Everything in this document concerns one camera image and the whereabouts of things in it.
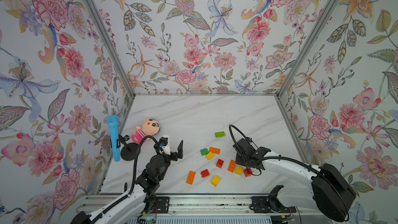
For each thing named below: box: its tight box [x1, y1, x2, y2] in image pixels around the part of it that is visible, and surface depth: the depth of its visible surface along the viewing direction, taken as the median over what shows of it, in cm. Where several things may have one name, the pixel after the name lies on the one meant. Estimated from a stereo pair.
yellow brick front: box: [210, 175, 221, 188], surface depth 82 cm
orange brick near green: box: [209, 146, 221, 155], surface depth 95 cm
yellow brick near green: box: [205, 151, 216, 161], surface depth 92 cm
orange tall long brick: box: [228, 159, 236, 174], surface depth 88 cm
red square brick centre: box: [216, 158, 225, 169], surface depth 86 cm
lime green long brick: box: [214, 131, 226, 138], surface depth 101 cm
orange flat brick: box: [186, 170, 196, 186], surface depth 84 cm
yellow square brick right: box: [235, 165, 244, 176], surface depth 83 cm
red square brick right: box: [243, 168, 253, 178], surface depth 84 cm
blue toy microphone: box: [107, 115, 121, 162], surface depth 75 cm
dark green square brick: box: [200, 147, 209, 157], surface depth 94 cm
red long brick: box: [200, 169, 210, 178], surface depth 85 cm
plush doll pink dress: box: [131, 117, 161, 145], surface depth 97 cm
